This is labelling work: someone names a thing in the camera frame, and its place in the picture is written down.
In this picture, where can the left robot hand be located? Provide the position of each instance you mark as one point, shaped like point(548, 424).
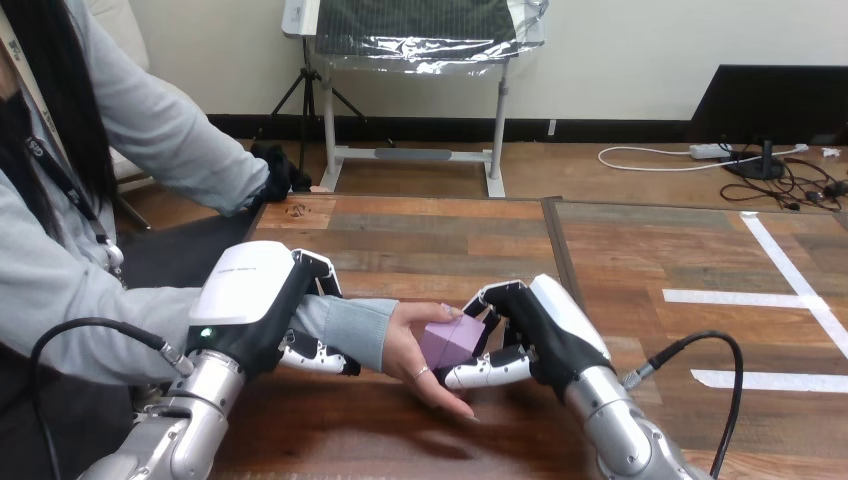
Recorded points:
point(242, 285)

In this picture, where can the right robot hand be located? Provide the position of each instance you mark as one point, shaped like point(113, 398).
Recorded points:
point(550, 331)

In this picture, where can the person's hand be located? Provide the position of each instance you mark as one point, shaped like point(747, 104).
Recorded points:
point(401, 344)

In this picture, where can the purple block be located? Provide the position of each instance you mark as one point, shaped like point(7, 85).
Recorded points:
point(454, 341)

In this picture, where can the person's forearm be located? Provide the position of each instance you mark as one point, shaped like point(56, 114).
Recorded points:
point(348, 326)

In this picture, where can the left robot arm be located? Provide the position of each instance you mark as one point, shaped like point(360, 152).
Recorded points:
point(192, 411)

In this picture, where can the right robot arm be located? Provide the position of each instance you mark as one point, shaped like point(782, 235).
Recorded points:
point(619, 430)

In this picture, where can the person's body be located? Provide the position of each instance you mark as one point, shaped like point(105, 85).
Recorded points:
point(166, 132)

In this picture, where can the white desk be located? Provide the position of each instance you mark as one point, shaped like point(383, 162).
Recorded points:
point(411, 155)

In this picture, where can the black tripod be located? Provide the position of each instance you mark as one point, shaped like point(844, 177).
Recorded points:
point(307, 99)

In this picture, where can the white power strip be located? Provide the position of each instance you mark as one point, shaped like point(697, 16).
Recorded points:
point(709, 152)

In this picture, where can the foil sheet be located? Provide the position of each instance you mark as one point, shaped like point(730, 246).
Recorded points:
point(424, 26)

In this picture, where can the dark screen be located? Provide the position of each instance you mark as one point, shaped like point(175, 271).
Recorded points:
point(768, 99)

